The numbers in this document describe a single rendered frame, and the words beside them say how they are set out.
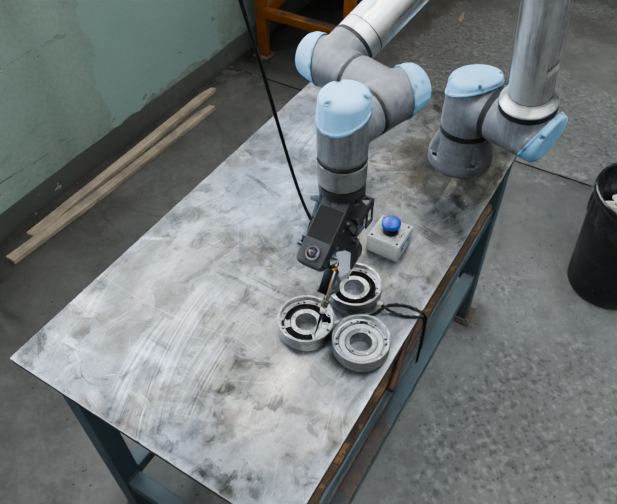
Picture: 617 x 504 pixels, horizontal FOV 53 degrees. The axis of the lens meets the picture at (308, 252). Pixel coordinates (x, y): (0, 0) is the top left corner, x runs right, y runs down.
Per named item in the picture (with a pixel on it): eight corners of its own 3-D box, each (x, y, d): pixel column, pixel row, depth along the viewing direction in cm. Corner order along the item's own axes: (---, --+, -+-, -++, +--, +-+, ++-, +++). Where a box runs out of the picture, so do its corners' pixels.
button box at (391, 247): (396, 263, 125) (399, 246, 122) (366, 250, 128) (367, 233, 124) (413, 238, 130) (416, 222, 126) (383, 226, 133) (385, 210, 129)
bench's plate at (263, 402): (286, 542, 91) (285, 538, 90) (13, 364, 113) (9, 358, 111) (536, 125, 159) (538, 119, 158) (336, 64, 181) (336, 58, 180)
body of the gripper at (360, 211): (374, 224, 103) (379, 169, 94) (349, 257, 98) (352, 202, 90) (334, 208, 106) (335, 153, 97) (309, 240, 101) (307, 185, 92)
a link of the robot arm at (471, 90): (461, 102, 146) (472, 50, 136) (508, 127, 140) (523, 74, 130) (428, 123, 141) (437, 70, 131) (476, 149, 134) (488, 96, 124)
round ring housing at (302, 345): (279, 356, 111) (278, 343, 108) (277, 310, 118) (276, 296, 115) (337, 352, 111) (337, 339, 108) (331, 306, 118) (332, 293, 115)
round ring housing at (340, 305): (316, 302, 119) (316, 289, 116) (345, 268, 125) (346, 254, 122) (362, 327, 115) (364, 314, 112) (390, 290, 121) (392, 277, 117)
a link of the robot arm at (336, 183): (352, 180, 86) (303, 162, 89) (351, 204, 90) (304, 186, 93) (376, 151, 90) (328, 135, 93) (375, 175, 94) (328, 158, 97)
